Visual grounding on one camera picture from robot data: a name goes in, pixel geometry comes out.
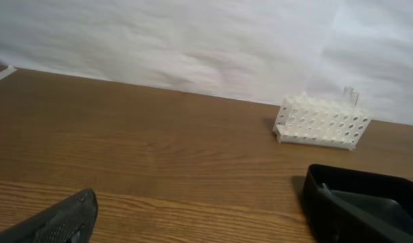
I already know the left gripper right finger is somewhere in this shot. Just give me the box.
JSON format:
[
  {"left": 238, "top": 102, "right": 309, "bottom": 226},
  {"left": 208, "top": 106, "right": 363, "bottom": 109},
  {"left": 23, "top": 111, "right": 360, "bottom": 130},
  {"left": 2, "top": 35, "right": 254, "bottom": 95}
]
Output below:
[{"left": 309, "top": 187, "right": 413, "bottom": 243}]

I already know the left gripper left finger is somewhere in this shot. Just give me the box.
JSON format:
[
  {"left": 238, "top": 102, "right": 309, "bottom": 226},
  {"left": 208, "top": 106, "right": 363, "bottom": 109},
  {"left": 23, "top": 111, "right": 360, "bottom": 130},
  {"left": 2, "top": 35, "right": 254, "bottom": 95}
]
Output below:
[{"left": 0, "top": 188, "right": 99, "bottom": 243}]

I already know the clear test tube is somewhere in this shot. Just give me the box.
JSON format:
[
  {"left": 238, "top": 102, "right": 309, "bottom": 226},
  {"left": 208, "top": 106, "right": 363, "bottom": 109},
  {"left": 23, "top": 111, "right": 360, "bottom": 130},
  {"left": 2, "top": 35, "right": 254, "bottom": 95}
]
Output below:
[
  {"left": 342, "top": 86, "right": 354, "bottom": 105},
  {"left": 318, "top": 182, "right": 334, "bottom": 198},
  {"left": 348, "top": 91, "right": 360, "bottom": 109}
]

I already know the black tray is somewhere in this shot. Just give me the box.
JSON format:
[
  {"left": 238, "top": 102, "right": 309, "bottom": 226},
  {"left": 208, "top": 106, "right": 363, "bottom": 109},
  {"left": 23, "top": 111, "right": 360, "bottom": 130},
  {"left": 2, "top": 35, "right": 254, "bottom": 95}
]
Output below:
[{"left": 302, "top": 163, "right": 413, "bottom": 237}]

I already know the white test tube rack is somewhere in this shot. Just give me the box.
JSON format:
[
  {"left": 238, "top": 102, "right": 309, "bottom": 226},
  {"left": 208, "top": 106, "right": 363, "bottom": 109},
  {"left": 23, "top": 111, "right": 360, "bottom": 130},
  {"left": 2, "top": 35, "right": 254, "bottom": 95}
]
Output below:
[{"left": 272, "top": 92, "right": 373, "bottom": 151}]

